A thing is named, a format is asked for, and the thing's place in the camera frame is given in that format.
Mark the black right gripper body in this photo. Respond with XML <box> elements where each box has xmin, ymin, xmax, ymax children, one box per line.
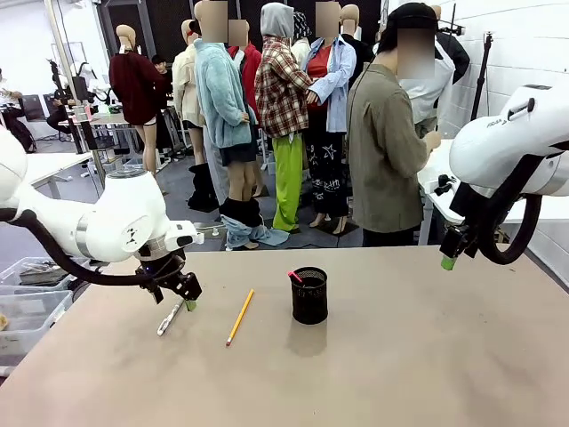
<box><xmin>448</xmin><ymin>180</ymin><xmax>493</xmax><ymax>231</ymax></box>

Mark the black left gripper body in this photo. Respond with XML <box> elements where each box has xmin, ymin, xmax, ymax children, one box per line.
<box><xmin>136</xmin><ymin>248</ymin><xmax>190</xmax><ymax>293</ymax></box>

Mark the white pen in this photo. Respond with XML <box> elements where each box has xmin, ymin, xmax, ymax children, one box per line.
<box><xmin>156</xmin><ymin>297</ymin><xmax>185</xmax><ymax>337</ymax></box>

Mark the black mesh pen holder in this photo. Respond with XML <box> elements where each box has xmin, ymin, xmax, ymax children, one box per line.
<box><xmin>291</xmin><ymin>266</ymin><xmax>329</xmax><ymax>326</ymax></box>

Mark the white side table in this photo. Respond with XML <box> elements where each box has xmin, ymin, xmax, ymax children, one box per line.
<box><xmin>416</xmin><ymin>138</ymin><xmax>569</xmax><ymax>246</ymax></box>

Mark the black clamp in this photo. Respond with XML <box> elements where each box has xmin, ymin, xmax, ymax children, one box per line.
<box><xmin>433</xmin><ymin>173</ymin><xmax>459</xmax><ymax>197</ymax></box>

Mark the yellow pencil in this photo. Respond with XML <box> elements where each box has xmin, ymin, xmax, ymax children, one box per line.
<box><xmin>225</xmin><ymin>288</ymin><xmax>256</xmax><ymax>348</ymax></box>

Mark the person in olive jacket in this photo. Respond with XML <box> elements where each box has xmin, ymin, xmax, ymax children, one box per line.
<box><xmin>346</xmin><ymin>2</ymin><xmax>444</xmax><ymax>248</ymax></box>

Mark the clear bin with tools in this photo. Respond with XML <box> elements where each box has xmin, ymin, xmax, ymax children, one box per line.
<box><xmin>0</xmin><ymin>256</ymin><xmax>94</xmax><ymax>295</ymax></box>

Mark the mannequin in black white jacket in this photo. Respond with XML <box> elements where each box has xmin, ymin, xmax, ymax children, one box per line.
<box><xmin>397</xmin><ymin>4</ymin><xmax>471</xmax><ymax>139</ymax></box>

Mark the black tripod stand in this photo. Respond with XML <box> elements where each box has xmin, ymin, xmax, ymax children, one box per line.
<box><xmin>469</xmin><ymin>30</ymin><xmax>496</xmax><ymax>122</ymax></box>

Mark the clear plastic storage bin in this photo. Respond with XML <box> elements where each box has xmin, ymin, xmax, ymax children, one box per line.
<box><xmin>0</xmin><ymin>289</ymin><xmax>75</xmax><ymax>359</ymax></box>

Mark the white desk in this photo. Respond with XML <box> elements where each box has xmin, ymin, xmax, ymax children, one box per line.
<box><xmin>24</xmin><ymin>151</ymin><xmax>104</xmax><ymax>201</ymax></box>

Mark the white background work table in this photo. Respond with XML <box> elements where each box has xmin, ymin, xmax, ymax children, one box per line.
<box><xmin>57</xmin><ymin>110</ymin><xmax>148</xmax><ymax>170</ymax></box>

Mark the mannequin in blue shirt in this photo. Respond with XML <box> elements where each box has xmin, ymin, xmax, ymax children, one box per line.
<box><xmin>303</xmin><ymin>0</ymin><xmax>358</xmax><ymax>236</ymax></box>

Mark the mannequin in light blue fleece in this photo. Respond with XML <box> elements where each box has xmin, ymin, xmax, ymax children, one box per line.
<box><xmin>193</xmin><ymin>0</ymin><xmax>290</xmax><ymax>252</ymax></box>

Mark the mannequin in beige jacket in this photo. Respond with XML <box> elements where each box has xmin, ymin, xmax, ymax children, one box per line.
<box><xmin>172</xmin><ymin>19</ymin><xmax>210</xmax><ymax>210</ymax></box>

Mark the mannequin in dark red sweater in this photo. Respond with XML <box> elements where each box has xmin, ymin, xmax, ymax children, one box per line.
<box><xmin>108</xmin><ymin>24</ymin><xmax>169</xmax><ymax>180</ymax></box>

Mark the person in black clothes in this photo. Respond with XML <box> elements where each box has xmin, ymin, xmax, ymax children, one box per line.
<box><xmin>150</xmin><ymin>53</ymin><xmax>175</xmax><ymax>155</ymax></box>

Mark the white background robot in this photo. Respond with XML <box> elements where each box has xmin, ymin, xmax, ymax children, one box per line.
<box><xmin>68</xmin><ymin>60</ymin><xmax>112</xmax><ymax>107</ymax></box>

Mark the mannequin in plaid shirt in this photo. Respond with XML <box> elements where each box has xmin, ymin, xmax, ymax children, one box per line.
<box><xmin>253</xmin><ymin>2</ymin><xmax>315</xmax><ymax>233</ymax></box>

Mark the mannequin in red jacket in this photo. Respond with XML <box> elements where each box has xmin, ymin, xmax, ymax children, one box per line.
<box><xmin>227</xmin><ymin>20</ymin><xmax>268</xmax><ymax>199</ymax></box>

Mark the seated person at desk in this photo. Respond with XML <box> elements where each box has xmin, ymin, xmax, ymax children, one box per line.
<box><xmin>0</xmin><ymin>68</ymin><xmax>37</xmax><ymax>154</ymax></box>

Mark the mannequin in patterned headscarf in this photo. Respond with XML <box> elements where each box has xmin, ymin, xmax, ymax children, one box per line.
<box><xmin>291</xmin><ymin>11</ymin><xmax>315</xmax><ymax>68</ymax></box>

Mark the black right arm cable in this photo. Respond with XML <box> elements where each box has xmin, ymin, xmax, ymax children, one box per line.
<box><xmin>477</xmin><ymin>153</ymin><xmax>544</xmax><ymax>267</ymax></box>

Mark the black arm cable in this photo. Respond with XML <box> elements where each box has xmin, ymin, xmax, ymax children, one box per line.
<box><xmin>0</xmin><ymin>207</ymin><xmax>155</xmax><ymax>287</ymax></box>
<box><xmin>477</xmin><ymin>153</ymin><xmax>544</xmax><ymax>267</ymax></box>

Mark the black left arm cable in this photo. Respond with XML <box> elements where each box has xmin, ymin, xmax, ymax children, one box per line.
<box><xmin>0</xmin><ymin>207</ymin><xmax>155</xmax><ymax>287</ymax></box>

